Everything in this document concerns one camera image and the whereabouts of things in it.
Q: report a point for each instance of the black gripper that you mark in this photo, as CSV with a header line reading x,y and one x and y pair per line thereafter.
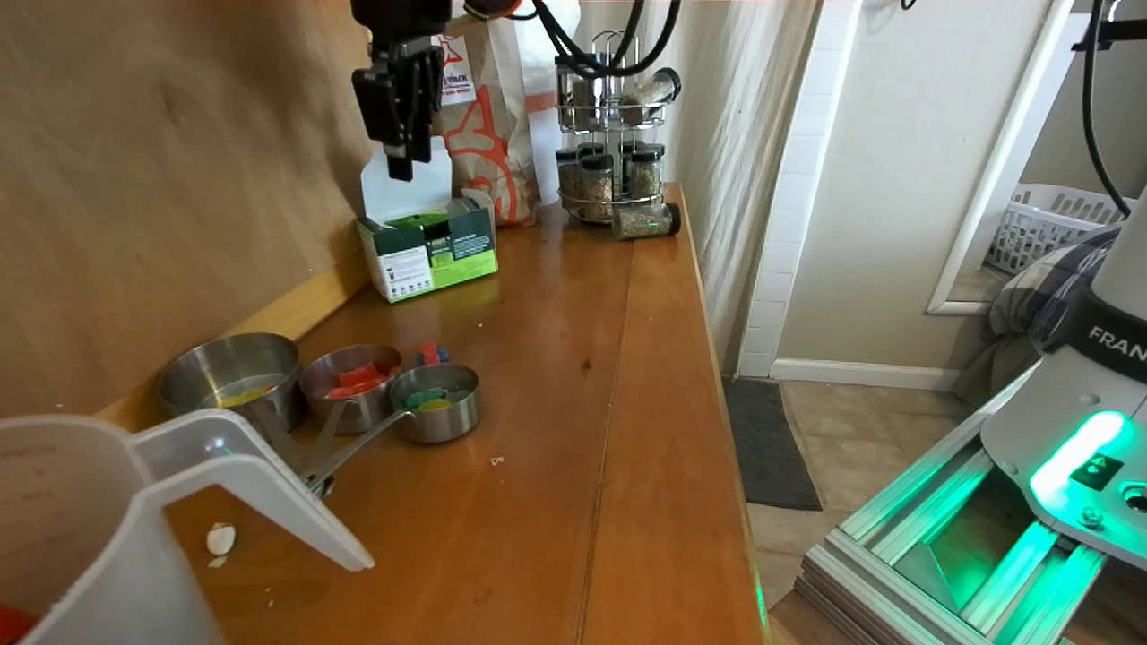
x,y
399,86

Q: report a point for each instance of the dark floor mat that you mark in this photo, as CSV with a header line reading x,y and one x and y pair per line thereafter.
x,y
767,455

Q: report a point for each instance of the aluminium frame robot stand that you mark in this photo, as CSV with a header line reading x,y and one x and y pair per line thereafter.
x,y
952,552

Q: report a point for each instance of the plaid grey cloth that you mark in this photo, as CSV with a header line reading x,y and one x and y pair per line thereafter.
x,y
1024,316

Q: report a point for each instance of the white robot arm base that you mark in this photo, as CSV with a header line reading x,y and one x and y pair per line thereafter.
x,y
1074,434

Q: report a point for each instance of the steel cup with red candy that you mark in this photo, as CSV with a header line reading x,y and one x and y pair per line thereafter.
x,y
349,384

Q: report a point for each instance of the steel cup with green candy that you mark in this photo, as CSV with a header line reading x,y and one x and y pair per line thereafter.
x,y
424,406

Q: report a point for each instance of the green tea box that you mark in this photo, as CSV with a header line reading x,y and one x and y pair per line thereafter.
x,y
422,236

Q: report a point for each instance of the red gummy candy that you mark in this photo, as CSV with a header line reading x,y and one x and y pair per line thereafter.
x,y
429,356

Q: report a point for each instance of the white plastic measuring jug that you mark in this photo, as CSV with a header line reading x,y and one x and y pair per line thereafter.
x,y
82,538

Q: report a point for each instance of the white laundry basket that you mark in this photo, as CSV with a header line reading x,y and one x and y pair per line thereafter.
x,y
1044,218

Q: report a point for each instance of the large steel measuring cup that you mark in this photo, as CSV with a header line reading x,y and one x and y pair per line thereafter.
x,y
253,374

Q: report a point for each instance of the orange white patterned bag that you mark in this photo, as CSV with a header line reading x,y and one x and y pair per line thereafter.
x,y
485,120

